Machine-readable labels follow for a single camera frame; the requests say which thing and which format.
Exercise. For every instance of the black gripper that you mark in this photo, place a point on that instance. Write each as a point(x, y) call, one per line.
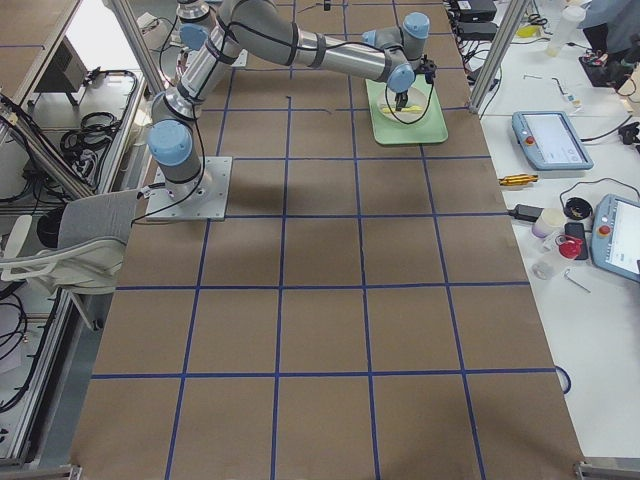
point(400, 98)

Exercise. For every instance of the yellow plastic fork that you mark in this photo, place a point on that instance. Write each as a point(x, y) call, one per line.
point(413, 109)

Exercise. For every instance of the white round plate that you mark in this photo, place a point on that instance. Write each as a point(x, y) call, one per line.
point(415, 97)

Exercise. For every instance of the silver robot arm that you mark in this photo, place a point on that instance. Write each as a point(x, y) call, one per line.
point(392, 56)

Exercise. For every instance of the light green tray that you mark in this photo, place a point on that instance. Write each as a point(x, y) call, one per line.
point(430, 129)

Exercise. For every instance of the brass cylinder tool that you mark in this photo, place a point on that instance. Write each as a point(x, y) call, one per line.
point(518, 180)

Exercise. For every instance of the blue teach pendant upper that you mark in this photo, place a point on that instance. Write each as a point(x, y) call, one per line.
point(549, 141)

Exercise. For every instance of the blue teach pendant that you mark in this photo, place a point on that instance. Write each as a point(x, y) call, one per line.
point(615, 236)
point(549, 141)

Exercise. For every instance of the black power adapter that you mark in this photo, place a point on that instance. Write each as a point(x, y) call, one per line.
point(525, 213)

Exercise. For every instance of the white plastic jar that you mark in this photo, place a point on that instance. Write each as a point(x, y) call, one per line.
point(549, 221)

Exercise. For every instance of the black round dish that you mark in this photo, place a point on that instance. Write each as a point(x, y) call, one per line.
point(578, 209)

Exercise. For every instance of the red round lid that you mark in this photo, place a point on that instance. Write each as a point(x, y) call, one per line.
point(569, 247)

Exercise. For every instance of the metal hex key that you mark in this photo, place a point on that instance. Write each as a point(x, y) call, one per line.
point(567, 275)

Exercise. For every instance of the blue teach pendant lower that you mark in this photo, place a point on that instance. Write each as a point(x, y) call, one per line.
point(615, 236)

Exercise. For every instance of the grey office chair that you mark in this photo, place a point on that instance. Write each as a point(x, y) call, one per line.
point(92, 238)

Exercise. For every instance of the aluminium frame post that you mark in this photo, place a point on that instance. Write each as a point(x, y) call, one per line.
point(505, 33)

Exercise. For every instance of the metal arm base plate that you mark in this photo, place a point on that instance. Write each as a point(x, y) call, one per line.
point(203, 198)

